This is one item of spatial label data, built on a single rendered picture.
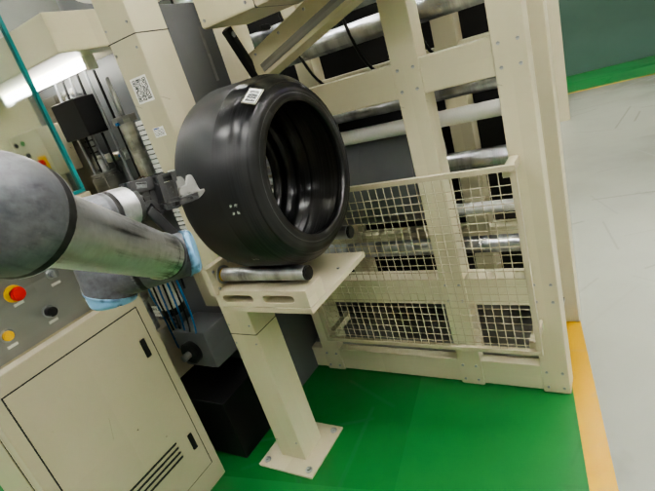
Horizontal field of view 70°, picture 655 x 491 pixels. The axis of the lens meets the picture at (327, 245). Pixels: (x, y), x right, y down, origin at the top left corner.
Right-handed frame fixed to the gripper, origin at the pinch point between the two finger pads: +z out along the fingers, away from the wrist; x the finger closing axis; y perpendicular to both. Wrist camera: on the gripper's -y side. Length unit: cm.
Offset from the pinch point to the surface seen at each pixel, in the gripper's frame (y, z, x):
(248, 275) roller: -29.4, 19.1, 10.9
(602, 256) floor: -97, 210, -74
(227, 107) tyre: 18.9, 12.7, -4.6
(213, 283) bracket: -31.0, 16.3, 23.8
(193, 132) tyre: 15.2, 9.4, 6.2
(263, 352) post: -65, 32, 26
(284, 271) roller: -28.5, 19.4, -3.3
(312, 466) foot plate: -118, 36, 22
